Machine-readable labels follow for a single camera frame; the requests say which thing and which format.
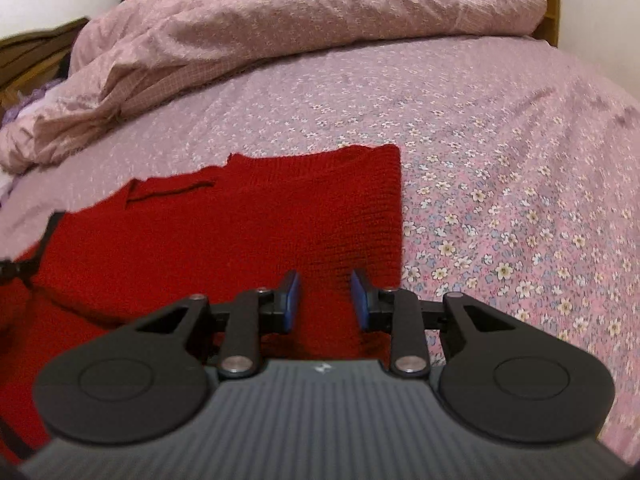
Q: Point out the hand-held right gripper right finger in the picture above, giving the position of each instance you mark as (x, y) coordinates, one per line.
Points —
(359, 306)

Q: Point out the wooden headboard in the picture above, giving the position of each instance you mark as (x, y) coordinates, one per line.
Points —
(552, 10)

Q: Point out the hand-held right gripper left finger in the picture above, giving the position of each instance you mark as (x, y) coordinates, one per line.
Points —
(292, 305)

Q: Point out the pink floral quilt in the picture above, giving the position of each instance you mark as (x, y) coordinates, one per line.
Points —
(300, 20)

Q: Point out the white pillow with purple trim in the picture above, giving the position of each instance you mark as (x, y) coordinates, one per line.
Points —
(20, 106)

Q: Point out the red knitted sweater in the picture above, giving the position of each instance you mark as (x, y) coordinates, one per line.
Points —
(250, 220)

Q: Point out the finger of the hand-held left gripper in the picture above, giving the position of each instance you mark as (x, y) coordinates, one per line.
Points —
(15, 269)

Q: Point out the pink floral bed sheet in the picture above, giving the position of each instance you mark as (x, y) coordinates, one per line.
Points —
(500, 160)

